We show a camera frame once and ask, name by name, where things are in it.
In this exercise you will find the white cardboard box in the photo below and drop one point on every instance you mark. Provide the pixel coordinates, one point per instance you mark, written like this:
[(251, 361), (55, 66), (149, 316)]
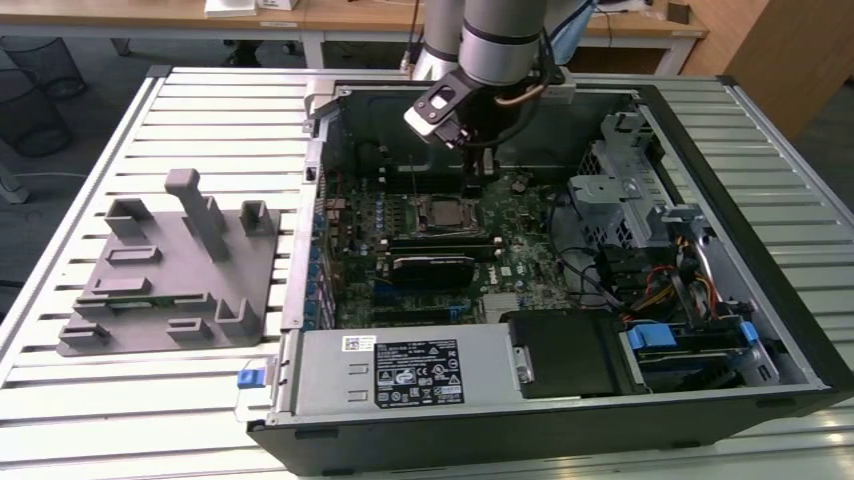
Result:
[(230, 7), (277, 4)]

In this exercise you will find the metal locking lever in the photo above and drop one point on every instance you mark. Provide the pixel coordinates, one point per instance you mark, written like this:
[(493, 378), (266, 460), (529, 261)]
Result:
[(413, 175)]

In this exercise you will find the black office chair base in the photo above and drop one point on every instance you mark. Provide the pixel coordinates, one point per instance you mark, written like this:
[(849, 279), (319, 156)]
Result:
[(250, 50)]

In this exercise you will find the silver metal drive cage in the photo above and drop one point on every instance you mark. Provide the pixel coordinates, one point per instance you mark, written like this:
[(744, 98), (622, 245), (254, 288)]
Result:
[(601, 192)]

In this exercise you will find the blue case latch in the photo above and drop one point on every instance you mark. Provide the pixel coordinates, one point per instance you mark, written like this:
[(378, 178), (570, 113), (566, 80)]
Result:
[(251, 378)]

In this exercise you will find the silver metal support bar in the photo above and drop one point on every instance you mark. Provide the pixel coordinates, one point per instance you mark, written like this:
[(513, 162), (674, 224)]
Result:
[(717, 260)]

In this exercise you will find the wooden cabinet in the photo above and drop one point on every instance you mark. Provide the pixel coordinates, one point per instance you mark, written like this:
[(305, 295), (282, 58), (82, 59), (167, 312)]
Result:
[(801, 50)]

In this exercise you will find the green motherboard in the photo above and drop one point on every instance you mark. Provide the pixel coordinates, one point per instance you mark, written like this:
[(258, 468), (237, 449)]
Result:
[(528, 250)]

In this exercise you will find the black RAM slot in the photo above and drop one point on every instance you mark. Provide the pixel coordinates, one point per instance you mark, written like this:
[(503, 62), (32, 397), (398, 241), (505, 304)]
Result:
[(443, 242), (443, 252), (430, 173), (430, 185)]

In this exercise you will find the grey parts rack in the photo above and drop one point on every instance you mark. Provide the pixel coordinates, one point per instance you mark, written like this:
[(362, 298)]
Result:
[(181, 280)]

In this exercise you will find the grey metal stand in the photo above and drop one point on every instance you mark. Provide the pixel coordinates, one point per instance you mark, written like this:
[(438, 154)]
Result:
[(14, 185)]

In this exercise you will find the black plastic shroud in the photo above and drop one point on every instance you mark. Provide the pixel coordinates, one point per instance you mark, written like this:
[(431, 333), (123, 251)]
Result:
[(568, 350)]

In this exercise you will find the blue plastic clip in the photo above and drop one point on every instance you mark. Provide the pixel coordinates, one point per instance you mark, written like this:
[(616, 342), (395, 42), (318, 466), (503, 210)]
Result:
[(749, 334)]

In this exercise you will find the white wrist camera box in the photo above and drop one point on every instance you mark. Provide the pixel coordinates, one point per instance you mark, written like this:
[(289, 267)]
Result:
[(421, 120)]

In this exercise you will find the small brown box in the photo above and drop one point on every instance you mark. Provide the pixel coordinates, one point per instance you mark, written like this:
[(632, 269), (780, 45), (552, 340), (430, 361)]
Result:
[(678, 12)]

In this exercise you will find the silver disk bay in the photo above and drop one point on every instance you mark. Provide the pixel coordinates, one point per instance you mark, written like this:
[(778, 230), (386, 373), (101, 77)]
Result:
[(761, 365)]

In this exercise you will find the blue disk carrier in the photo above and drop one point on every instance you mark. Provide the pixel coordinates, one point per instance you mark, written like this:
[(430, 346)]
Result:
[(650, 337)]

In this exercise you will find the small black graphics card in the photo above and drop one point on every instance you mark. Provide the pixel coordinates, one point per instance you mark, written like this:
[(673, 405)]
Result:
[(434, 272)]

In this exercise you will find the wooden desk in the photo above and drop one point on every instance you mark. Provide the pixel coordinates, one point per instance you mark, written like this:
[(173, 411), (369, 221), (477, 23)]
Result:
[(167, 20)]

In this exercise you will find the black mesh waste bin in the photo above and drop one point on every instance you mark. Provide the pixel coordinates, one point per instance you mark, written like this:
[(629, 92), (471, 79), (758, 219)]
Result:
[(50, 65), (34, 115)]

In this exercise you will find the grey power supply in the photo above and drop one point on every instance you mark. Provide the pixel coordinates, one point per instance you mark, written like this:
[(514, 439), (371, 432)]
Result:
[(321, 370)]

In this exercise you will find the CPU socket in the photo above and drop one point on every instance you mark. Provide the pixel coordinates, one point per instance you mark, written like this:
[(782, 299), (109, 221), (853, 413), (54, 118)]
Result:
[(449, 231)]

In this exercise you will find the green RAM stick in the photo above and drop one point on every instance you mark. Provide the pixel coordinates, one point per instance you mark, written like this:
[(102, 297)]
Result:
[(157, 301)]

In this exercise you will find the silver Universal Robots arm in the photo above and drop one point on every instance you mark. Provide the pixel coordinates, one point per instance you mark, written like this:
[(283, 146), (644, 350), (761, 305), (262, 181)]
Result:
[(501, 40)]

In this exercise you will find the silver CPU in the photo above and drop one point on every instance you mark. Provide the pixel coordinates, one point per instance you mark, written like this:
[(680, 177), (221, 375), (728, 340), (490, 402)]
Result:
[(454, 212)]

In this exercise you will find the small silver heatsink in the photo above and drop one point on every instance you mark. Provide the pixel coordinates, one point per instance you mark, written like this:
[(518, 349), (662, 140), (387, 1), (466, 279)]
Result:
[(502, 306)]

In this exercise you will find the black open PC case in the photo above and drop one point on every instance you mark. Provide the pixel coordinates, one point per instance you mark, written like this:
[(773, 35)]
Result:
[(467, 440)]

